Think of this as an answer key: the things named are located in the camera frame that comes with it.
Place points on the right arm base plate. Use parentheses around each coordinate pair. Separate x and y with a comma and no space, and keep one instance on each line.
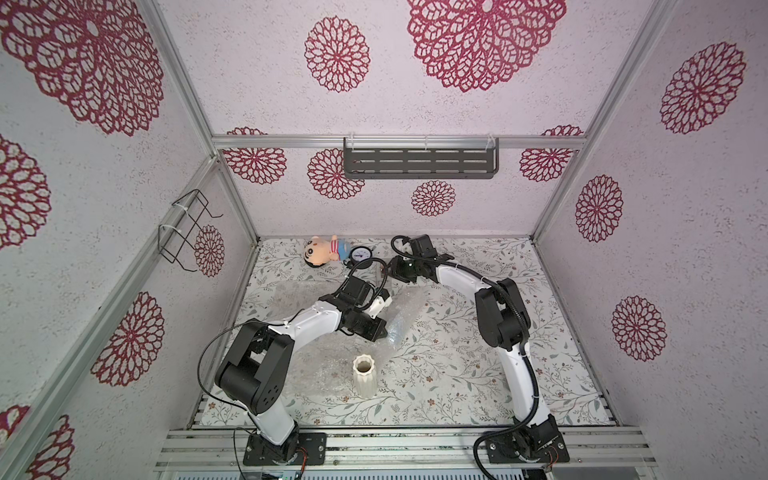
(528,449)

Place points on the black wire wall rack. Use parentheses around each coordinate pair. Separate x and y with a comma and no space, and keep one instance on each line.
(176,236)

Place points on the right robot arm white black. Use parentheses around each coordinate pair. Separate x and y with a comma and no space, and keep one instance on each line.
(502,321)

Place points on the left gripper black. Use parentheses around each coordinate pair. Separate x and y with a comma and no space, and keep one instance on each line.
(374,334)

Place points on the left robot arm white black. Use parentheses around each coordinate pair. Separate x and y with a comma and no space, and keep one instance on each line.
(254,370)

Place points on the black alarm clock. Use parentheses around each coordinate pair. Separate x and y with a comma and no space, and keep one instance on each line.
(357,255)

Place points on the dark grey wall shelf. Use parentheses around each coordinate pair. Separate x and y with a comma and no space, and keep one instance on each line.
(423,163)

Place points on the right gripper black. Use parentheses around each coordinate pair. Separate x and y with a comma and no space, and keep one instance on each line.
(400,270)

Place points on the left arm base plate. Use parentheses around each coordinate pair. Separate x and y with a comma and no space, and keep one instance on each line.
(285,449)

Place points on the cream ribbed vase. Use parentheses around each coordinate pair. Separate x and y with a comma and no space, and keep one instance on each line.
(365,377)

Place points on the plush boy doll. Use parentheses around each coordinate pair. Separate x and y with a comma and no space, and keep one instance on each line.
(320,251)

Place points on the bubble wrap sheet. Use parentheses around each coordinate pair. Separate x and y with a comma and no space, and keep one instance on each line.
(411,303)
(322,368)

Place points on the aluminium rail base frame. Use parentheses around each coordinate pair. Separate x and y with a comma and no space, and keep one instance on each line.
(332,449)

